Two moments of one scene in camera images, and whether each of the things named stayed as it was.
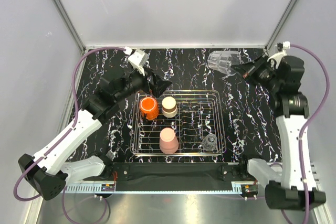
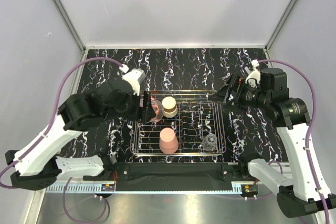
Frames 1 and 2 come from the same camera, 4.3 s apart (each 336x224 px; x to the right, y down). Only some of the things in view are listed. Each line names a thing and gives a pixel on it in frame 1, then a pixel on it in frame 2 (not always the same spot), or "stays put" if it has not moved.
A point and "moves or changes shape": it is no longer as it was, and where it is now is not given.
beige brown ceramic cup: x=169 y=107 stays put
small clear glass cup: x=210 y=144 stays put
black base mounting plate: x=211 y=176 stays put
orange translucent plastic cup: x=148 y=108 moves or changes shape
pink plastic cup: x=168 y=141 stays put
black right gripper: x=248 y=70 → x=237 y=84
